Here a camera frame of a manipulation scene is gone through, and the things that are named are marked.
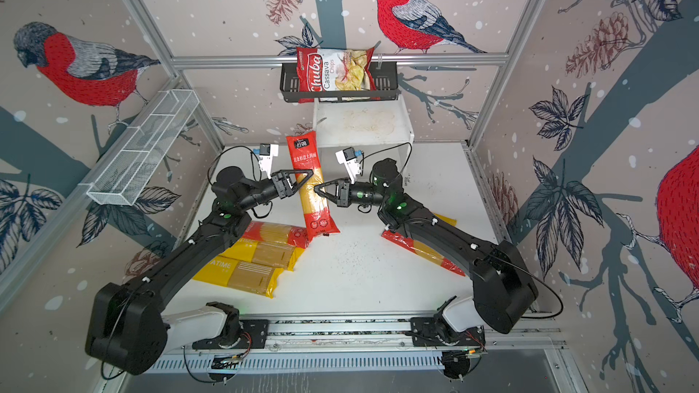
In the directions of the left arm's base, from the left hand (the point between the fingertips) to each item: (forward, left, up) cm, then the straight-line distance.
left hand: (308, 175), depth 69 cm
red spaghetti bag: (+4, +1, +3) cm, 5 cm away
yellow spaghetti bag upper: (-9, +13, -31) cm, 34 cm away
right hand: (-5, -1, -3) cm, 6 cm away
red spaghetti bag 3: (-7, -35, -31) cm, 47 cm away
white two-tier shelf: (+18, -20, 0) cm, 27 cm away
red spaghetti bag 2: (-2, +10, -30) cm, 32 cm away
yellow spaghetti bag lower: (-15, +22, -32) cm, 42 cm away
